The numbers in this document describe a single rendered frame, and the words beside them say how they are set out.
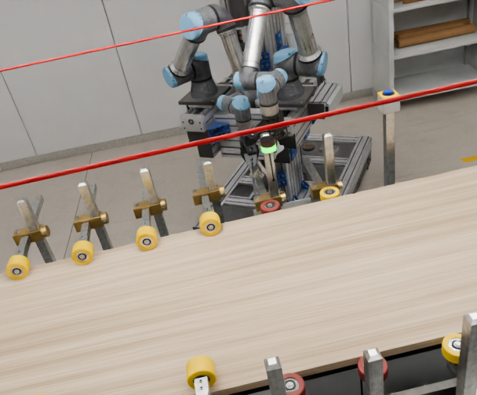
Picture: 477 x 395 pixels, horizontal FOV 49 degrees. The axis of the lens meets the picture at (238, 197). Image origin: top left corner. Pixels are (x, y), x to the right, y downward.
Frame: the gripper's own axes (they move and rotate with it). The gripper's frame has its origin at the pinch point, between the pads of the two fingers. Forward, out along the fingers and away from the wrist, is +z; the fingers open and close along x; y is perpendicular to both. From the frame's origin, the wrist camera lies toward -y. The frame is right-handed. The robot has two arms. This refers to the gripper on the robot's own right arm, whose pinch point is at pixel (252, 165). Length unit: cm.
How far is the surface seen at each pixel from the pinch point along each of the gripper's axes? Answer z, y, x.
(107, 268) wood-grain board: -7, -64, 66
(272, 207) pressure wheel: -8, -50, -1
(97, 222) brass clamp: -12, -39, 70
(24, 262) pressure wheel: -13, -57, 96
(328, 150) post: -21, -38, -29
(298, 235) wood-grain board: -7, -70, -6
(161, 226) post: -3, -38, 46
